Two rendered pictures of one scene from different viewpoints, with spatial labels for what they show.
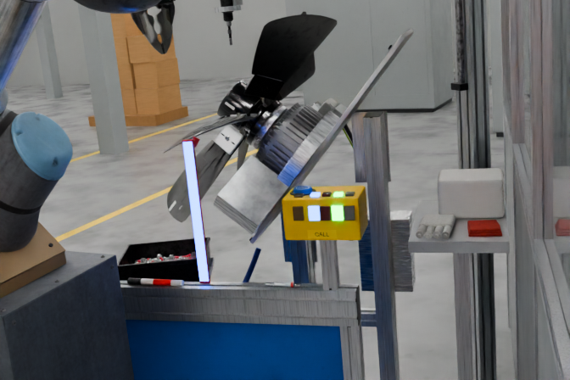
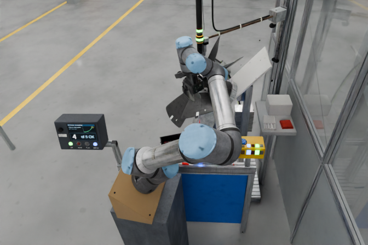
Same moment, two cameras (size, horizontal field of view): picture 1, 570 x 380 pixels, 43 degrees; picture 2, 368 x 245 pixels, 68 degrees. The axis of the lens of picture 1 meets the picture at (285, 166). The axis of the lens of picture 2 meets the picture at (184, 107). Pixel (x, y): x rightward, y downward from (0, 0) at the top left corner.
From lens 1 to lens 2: 103 cm
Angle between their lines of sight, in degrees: 28
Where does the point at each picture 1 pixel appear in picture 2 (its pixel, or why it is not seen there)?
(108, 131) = not seen: outside the picture
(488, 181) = (287, 105)
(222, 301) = (208, 169)
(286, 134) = not seen: hidden behind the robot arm
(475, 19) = (287, 37)
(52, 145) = (174, 167)
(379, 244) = (245, 123)
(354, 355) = (251, 181)
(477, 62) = (284, 52)
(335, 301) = (248, 169)
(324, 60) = not seen: outside the picture
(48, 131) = not seen: hidden behind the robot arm
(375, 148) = (249, 95)
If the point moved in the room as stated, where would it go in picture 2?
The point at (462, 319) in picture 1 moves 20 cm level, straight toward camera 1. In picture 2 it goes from (269, 142) to (274, 161)
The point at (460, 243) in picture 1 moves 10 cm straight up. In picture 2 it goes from (280, 133) to (282, 122)
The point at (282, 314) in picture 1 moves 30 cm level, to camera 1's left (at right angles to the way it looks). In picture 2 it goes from (229, 172) to (184, 182)
